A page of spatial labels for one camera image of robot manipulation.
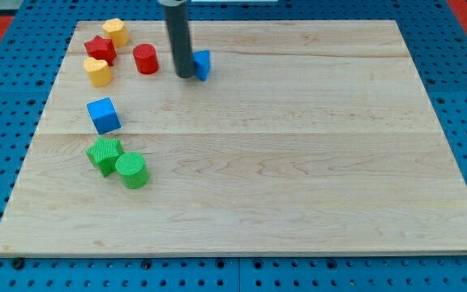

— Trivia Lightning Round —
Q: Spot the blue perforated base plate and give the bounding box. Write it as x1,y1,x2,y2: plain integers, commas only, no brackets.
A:
0,1,467,291

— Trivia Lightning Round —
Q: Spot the blue cube block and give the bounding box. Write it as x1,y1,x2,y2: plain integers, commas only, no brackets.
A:
87,97,122,135

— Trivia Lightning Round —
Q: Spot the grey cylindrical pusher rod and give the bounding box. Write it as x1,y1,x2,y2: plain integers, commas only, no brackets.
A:
158,0,195,79

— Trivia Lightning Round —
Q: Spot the yellow heart block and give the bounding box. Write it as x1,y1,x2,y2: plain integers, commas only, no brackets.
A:
83,57,113,88

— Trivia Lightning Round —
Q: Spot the red cylinder block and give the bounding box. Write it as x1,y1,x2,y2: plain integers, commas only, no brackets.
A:
133,44,159,75

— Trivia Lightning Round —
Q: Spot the green cylinder block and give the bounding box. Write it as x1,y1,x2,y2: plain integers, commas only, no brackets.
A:
115,152,150,189

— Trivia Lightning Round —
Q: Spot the blue triangular block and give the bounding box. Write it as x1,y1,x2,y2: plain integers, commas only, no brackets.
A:
193,50,211,81

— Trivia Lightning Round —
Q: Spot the yellow hexagon block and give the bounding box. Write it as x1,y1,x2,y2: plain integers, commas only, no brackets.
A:
102,18,129,47

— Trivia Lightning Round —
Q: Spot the green star block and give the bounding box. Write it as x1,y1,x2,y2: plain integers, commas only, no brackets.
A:
85,135,124,177

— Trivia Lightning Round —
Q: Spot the red star block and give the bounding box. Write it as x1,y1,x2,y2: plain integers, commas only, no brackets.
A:
84,36,117,67

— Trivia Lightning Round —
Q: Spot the light wooden board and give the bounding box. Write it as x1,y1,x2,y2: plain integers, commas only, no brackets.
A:
0,20,467,258

